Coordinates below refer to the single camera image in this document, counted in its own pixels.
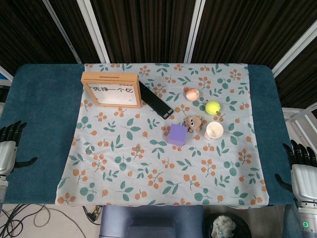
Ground black trash bin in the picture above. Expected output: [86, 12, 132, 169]
[205, 212, 252, 238]

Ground white paper cup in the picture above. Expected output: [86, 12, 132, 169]
[204, 121, 224, 142]

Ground dark slatted folding screen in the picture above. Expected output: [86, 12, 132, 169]
[0, 0, 317, 110]

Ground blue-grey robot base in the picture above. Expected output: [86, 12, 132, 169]
[99, 204, 205, 238]

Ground purple foam cube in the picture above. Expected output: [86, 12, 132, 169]
[167, 124, 188, 145]

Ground black rectangular case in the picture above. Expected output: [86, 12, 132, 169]
[137, 80, 174, 120]

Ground thin white floor cable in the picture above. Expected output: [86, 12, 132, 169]
[33, 203, 100, 228]

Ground pink peach ball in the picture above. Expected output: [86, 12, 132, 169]
[186, 87, 200, 101]

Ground black floor cable bundle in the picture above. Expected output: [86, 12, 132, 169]
[0, 203, 33, 238]

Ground blue white sign board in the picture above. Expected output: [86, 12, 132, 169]
[0, 65, 13, 87]

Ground yellow tennis ball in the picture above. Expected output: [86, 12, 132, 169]
[205, 101, 221, 116]

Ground teal table cover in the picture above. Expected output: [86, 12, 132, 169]
[0, 63, 302, 206]

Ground wooden frame coin box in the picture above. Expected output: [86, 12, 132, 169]
[81, 71, 142, 109]

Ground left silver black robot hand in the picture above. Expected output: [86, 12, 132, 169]
[0, 120, 38, 177]

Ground floral leaf tablecloth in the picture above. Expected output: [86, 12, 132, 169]
[54, 62, 270, 206]

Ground black power plug cluster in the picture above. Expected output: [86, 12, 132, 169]
[83, 205, 104, 223]

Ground brown plush toy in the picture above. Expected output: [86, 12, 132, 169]
[182, 115, 204, 132]

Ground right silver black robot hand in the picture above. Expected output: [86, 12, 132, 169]
[274, 139, 317, 202]

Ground crumpled white paper waste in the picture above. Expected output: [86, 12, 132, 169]
[212, 215, 237, 237]

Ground white metal rack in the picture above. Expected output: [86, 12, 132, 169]
[282, 103, 317, 129]

